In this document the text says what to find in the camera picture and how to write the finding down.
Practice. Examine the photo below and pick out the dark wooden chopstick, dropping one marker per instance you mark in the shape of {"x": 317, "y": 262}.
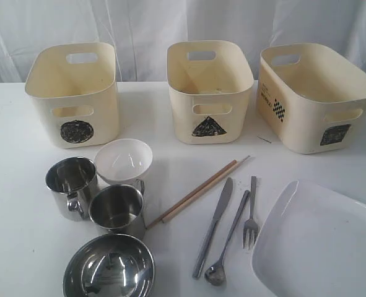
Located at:
{"x": 191, "y": 194}

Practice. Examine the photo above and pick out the steel table knife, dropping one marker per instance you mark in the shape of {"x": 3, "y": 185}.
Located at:
{"x": 221, "y": 207}

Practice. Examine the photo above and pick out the steel mug with wire handle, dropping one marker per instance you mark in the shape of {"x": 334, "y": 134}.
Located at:
{"x": 119, "y": 209}

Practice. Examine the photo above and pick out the stainless steel bowl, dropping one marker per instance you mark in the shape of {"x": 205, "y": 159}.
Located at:
{"x": 110, "y": 265}

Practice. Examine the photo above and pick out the cream bin with triangle mark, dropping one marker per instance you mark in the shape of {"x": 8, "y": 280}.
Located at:
{"x": 210, "y": 85}

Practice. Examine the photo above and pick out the steel fork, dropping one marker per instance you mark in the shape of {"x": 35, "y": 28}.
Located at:
{"x": 251, "y": 228}

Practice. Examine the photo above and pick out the white background curtain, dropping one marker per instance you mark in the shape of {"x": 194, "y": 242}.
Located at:
{"x": 141, "y": 31}

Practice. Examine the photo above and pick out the cream bin with circle mark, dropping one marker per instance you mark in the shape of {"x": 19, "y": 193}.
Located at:
{"x": 73, "y": 88}

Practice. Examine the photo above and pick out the steel spoon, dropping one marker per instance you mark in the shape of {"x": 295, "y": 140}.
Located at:
{"x": 215, "y": 274}

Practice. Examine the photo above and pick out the cream bin with square mark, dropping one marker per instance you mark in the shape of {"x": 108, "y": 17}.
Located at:
{"x": 312, "y": 97}

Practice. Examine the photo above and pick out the white rectangular plate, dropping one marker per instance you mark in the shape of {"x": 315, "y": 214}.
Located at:
{"x": 313, "y": 243}

